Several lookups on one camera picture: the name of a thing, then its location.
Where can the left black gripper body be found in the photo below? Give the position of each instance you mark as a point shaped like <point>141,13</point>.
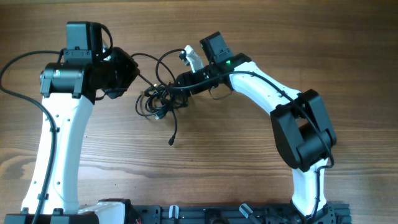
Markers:
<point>117,73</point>

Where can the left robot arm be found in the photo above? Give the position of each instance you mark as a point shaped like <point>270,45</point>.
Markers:
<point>68,88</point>

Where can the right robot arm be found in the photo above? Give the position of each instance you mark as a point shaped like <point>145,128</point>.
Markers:
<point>301,126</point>

